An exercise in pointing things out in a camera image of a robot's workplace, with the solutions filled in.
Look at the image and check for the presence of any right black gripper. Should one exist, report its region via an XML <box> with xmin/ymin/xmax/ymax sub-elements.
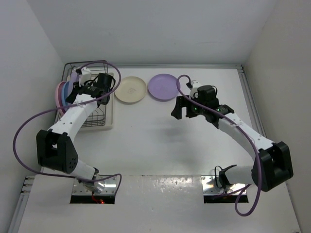
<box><xmin>172</xmin><ymin>94</ymin><xmax>207</xmax><ymax>119</ymax></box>

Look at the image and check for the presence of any cream plate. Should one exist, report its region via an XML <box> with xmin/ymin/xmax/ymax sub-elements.
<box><xmin>114</xmin><ymin>76</ymin><xmax>147</xmax><ymax>104</ymax></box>

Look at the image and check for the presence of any purple plate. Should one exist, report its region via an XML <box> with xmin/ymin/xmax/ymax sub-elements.
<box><xmin>147</xmin><ymin>74</ymin><xmax>179</xmax><ymax>101</ymax></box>
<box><xmin>68</xmin><ymin>71</ymin><xmax>79</xmax><ymax>92</ymax></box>

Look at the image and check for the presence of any blue plate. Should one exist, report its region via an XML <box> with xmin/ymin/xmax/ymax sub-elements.
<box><xmin>61</xmin><ymin>82</ymin><xmax>69</xmax><ymax>106</ymax></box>

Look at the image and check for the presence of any pink plate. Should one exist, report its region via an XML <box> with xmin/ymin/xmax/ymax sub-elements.
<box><xmin>54</xmin><ymin>81</ymin><xmax>66</xmax><ymax>107</ymax></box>

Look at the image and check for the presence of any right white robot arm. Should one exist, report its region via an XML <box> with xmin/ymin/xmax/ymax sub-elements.
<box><xmin>171</xmin><ymin>81</ymin><xmax>294</xmax><ymax>192</ymax></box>

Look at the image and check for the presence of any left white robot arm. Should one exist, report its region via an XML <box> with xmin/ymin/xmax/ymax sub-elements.
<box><xmin>36</xmin><ymin>73</ymin><xmax>115</xmax><ymax>180</ymax></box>

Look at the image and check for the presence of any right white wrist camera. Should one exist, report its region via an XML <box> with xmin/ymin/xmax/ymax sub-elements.
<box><xmin>186</xmin><ymin>80</ymin><xmax>201</xmax><ymax>99</ymax></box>

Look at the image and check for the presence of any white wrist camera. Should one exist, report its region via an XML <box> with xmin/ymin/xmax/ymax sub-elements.
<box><xmin>76</xmin><ymin>67</ymin><xmax>92</xmax><ymax>85</ymax></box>
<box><xmin>186</xmin><ymin>80</ymin><xmax>201</xmax><ymax>99</ymax></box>

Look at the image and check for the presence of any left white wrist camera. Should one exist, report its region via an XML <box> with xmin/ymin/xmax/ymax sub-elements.
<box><xmin>76</xmin><ymin>67</ymin><xmax>92</xmax><ymax>85</ymax></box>

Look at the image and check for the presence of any black wire dish rack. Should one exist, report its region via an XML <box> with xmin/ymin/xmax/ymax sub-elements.
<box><xmin>54</xmin><ymin>62</ymin><xmax>116</xmax><ymax>130</ymax></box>

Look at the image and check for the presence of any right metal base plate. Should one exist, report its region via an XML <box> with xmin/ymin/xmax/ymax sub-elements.
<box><xmin>201</xmin><ymin>175</ymin><xmax>245</xmax><ymax>196</ymax></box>

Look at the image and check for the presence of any metal base plate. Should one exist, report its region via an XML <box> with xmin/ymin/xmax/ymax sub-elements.
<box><xmin>72</xmin><ymin>177</ymin><xmax>118</xmax><ymax>196</ymax></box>
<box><xmin>201</xmin><ymin>175</ymin><xmax>245</xmax><ymax>196</ymax></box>

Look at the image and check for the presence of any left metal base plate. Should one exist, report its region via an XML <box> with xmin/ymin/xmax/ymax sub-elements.
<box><xmin>72</xmin><ymin>177</ymin><xmax>118</xmax><ymax>196</ymax></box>

